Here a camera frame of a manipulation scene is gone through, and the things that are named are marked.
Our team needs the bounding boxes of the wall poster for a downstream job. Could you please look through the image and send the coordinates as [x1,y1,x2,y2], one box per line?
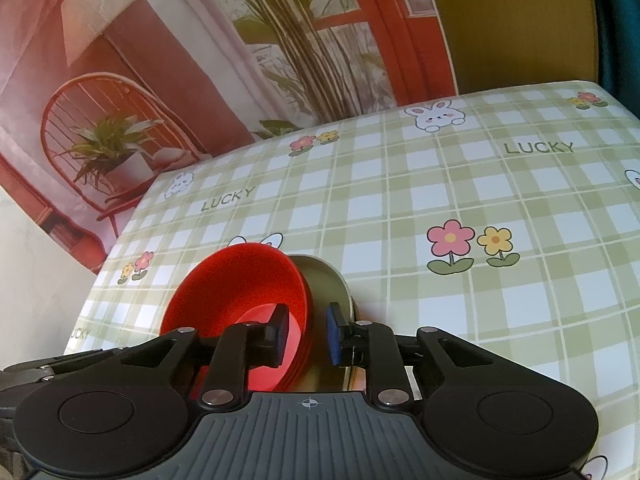
[0,0,462,277]

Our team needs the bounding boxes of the dark teal cloth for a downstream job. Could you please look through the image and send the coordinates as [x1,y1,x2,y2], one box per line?
[586,0,640,117]

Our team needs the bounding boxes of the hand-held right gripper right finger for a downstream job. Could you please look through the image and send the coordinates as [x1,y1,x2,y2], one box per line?
[325,302,503,409]

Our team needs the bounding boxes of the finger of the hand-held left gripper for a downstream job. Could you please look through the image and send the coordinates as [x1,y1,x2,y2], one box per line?
[2,346,128,387]

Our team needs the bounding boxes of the green plate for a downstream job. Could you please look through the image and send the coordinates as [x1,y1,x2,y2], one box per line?
[286,254,359,394]

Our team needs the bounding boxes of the red bowl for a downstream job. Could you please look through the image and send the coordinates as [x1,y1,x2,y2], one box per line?
[159,242,315,394]

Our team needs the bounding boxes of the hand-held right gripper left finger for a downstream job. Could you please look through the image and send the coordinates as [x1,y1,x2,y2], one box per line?
[122,303,291,414]

